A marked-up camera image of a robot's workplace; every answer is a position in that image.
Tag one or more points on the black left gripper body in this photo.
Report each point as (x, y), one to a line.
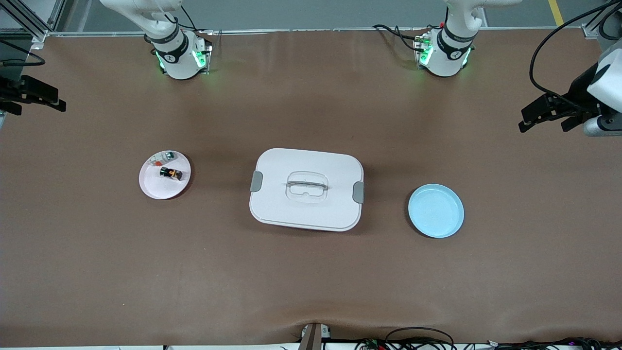
(578, 94)

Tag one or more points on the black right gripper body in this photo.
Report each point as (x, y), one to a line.
(10, 89)

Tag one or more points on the orange and black push-button switch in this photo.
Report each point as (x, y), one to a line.
(171, 173)

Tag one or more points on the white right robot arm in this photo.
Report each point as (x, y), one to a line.
(177, 58)

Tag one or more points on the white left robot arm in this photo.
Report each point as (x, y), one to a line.
(449, 53)

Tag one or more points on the white circuit breaker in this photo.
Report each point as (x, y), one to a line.
(163, 158)

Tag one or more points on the light blue round plate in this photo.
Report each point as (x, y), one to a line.
(436, 211)

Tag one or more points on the pink round plate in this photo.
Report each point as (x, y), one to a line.
(163, 189)

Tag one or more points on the grey box latch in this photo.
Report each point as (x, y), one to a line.
(256, 181)
(358, 192)

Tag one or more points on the white lidded storage box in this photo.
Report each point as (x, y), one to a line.
(306, 214)

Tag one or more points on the aluminium frame profile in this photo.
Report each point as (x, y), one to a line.
(595, 26)
(29, 22)

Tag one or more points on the silver table edge rail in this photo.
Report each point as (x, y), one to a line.
(291, 30)

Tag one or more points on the brown camera mount post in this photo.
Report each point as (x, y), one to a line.
(311, 338)

